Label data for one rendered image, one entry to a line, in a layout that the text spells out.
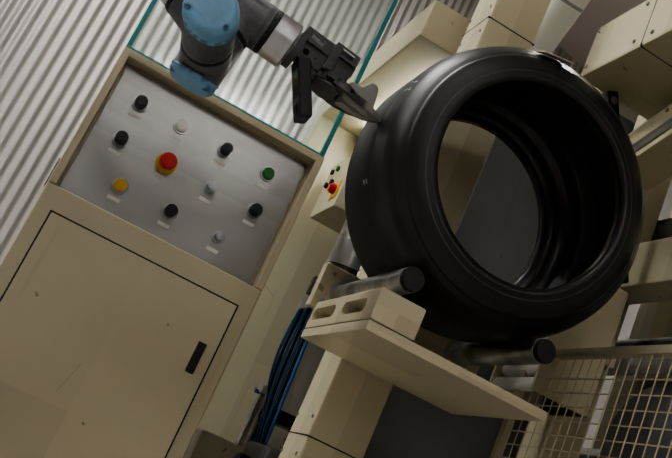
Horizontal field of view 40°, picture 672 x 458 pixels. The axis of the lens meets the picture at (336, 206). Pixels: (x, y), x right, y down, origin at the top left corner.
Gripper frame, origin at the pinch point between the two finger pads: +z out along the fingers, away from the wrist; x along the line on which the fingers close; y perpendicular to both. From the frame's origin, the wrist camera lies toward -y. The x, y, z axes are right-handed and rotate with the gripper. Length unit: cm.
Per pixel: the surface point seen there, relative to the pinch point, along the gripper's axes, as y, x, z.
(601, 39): 61, 20, 40
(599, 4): 264, 262, 125
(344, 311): -32.0, 5.4, 14.9
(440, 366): -34.9, -11.5, 29.6
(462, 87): 10.3, -11.6, 8.6
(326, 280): -24.2, 23.0, 13.2
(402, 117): 0.0, -8.3, 2.6
